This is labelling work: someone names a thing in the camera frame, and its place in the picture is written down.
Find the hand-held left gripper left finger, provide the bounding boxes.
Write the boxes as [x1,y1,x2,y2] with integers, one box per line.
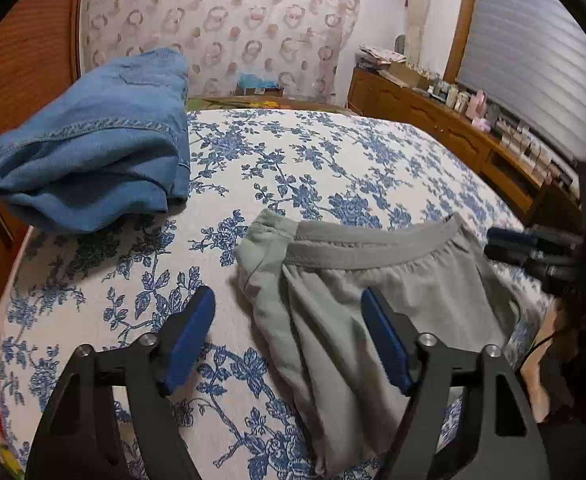
[23,285,217,480]

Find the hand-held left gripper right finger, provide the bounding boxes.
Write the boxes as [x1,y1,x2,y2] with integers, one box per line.
[360,287,554,480]

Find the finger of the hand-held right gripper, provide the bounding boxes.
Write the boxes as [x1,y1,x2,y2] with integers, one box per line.
[487,226,581,252]
[484,244,580,296]

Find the grey pants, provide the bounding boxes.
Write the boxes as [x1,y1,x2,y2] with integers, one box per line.
[234,209,536,476]

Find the row of small windowsill containers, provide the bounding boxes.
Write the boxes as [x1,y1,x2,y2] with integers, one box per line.
[493,110,580,192]

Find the wooden cabinet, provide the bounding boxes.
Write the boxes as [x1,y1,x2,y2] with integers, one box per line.
[347,66,586,231]

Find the row of small bottles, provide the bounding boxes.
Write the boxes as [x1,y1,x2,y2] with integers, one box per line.
[428,77,471,111]

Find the blue floral bed sheet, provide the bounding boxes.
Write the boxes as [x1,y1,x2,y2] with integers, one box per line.
[0,107,556,480]

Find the cardboard box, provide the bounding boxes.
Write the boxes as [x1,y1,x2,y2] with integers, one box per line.
[388,61,431,88]

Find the folded blue jeans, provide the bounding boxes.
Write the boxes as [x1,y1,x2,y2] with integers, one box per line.
[0,47,191,233]

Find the stack of folded cloths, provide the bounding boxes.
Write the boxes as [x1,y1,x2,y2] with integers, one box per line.
[357,44,408,68]

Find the blue packet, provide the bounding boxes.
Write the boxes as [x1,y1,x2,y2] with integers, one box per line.
[236,72,280,92]

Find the wooden window frame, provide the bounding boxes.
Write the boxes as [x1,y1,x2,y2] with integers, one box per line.
[440,0,481,83]

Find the wrapped wall pipe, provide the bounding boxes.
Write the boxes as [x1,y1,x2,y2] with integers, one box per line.
[395,0,431,56]

